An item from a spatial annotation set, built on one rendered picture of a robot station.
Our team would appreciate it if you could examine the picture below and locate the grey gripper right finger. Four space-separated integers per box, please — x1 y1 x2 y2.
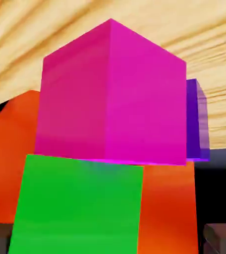
203 223 226 254

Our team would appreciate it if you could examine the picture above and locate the small green cube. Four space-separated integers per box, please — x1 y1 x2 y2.
7 154 145 254

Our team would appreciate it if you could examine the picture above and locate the small purple cube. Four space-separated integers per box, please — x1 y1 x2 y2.
185 78 211 162

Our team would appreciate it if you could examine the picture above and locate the small magenta cube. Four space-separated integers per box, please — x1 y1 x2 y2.
34 18 187 166

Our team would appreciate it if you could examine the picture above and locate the large orange box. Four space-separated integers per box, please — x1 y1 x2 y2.
0 89 199 254

